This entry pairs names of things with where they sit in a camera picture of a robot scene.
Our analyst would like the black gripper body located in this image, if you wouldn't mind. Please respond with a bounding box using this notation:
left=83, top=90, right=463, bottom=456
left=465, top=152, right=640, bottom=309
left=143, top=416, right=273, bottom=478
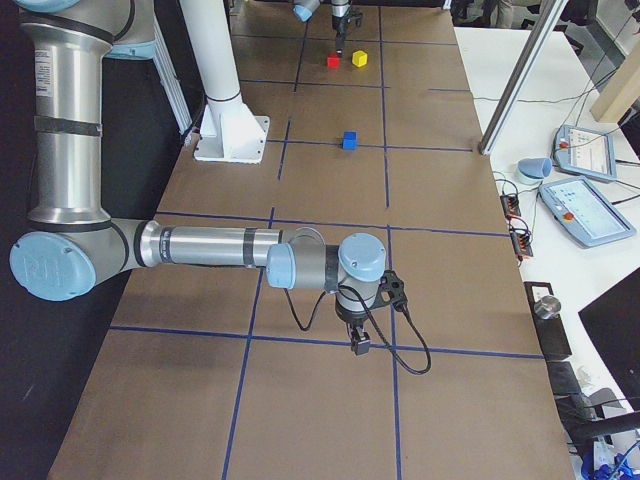
left=332, top=15, right=350, bottom=33
left=335, top=294, right=375, bottom=325

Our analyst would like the red wooden block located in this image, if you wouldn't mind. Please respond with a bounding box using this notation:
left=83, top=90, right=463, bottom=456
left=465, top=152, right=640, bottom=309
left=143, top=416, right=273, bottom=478
left=326, top=54, right=341, bottom=69

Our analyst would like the blue wooden block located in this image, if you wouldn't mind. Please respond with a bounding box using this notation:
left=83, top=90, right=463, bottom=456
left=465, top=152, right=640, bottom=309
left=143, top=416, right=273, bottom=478
left=342, top=131, right=358, bottom=151

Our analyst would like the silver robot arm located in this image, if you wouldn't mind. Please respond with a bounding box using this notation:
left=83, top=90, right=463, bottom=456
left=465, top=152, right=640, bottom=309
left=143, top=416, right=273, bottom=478
left=10, top=1, right=390, bottom=355
left=292, top=0, right=352, bottom=57

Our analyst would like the yellow wooden block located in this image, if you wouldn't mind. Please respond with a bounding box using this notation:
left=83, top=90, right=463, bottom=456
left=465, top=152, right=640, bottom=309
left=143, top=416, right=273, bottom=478
left=351, top=50, right=369, bottom=68

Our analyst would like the metal cup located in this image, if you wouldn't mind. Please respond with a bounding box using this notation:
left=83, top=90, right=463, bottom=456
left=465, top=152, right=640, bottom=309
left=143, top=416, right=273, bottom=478
left=533, top=295, right=561, bottom=320

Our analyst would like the light blue tape roll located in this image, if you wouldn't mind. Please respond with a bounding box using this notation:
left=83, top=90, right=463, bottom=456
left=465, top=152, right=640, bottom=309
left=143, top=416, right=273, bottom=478
left=515, top=157, right=553, bottom=185

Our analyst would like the near teach pendant tablet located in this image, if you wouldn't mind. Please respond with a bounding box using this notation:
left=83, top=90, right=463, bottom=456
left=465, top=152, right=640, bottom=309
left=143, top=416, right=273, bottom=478
left=539, top=176, right=636, bottom=248

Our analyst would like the teach pendant tablet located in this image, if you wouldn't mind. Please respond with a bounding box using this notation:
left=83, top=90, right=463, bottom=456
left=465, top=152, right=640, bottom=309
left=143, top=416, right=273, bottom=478
left=552, top=124, right=617, bottom=182
left=539, top=176, right=636, bottom=248

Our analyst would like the far teach pendant tablet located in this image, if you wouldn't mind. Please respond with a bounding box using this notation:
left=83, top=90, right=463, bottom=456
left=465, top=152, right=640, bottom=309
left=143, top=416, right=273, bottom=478
left=552, top=124, right=617, bottom=182

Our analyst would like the white mount pole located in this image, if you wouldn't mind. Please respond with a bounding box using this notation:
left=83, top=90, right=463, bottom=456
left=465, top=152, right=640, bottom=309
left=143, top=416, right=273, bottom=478
left=180, top=0, right=242, bottom=104

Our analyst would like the white mount base plate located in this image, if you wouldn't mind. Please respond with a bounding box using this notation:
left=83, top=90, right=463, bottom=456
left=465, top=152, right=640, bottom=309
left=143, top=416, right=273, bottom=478
left=194, top=98, right=270, bottom=164

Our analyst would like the aluminium frame post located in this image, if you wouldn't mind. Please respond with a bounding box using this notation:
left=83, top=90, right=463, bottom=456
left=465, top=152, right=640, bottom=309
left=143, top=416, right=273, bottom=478
left=478, top=0, right=568, bottom=156

